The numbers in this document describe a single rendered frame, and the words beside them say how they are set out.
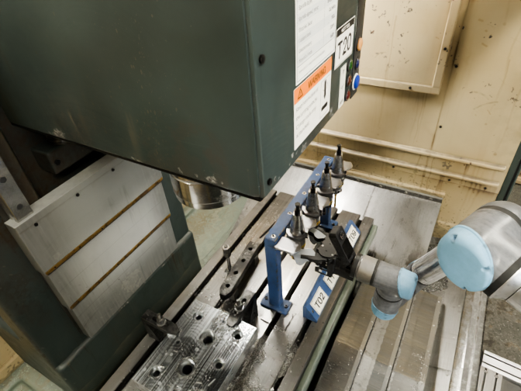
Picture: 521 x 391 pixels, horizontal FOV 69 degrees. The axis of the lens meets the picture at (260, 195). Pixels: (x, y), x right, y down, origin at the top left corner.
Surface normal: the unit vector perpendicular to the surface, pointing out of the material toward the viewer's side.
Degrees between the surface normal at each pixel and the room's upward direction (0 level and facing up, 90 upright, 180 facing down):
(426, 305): 8
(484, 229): 2
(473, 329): 0
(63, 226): 90
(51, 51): 90
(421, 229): 24
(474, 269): 88
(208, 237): 0
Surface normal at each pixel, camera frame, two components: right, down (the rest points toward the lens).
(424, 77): -0.49, 0.58
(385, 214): -0.26, -0.47
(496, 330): -0.07, -0.77
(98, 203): 0.87, 0.26
